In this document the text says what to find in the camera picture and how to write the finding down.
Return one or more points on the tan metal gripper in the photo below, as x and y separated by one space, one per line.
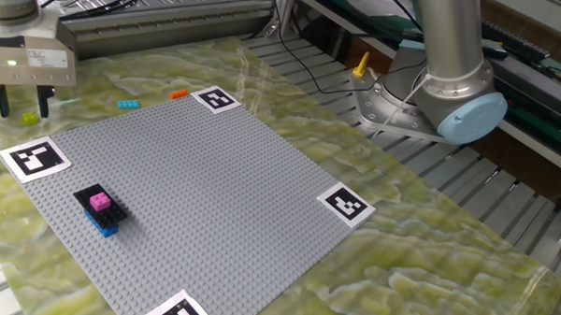
31 71

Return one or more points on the silver robot mounting plate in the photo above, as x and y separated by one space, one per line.
380 116

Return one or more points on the yellow plastic cone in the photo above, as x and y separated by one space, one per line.
361 66

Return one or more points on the lime green Lego brick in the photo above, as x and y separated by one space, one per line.
29 119

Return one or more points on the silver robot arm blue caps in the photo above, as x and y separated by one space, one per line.
453 42

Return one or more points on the black computer mouse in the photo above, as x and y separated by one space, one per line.
495 50

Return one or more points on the black white fiducial marker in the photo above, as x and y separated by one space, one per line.
215 99
35 158
345 204
177 310

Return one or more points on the aluminium frame post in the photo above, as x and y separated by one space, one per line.
285 8

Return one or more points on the black Lego plate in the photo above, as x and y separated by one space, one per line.
115 215

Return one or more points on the orange Lego brick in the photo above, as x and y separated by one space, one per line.
179 94

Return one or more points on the long aluminium rail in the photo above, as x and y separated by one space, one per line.
172 32

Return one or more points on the cyan Lego brick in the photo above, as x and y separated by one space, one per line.
128 104

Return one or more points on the white gripper adapter plate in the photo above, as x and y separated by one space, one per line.
23 27

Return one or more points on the blue Lego brick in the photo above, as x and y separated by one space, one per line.
106 231

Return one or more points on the magenta Lego brick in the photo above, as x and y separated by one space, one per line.
100 202

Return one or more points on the grey Lego baseplate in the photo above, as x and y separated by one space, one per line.
204 197

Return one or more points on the black keyboard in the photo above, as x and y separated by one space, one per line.
518 44

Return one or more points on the white paper sheet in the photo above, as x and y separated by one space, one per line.
384 2

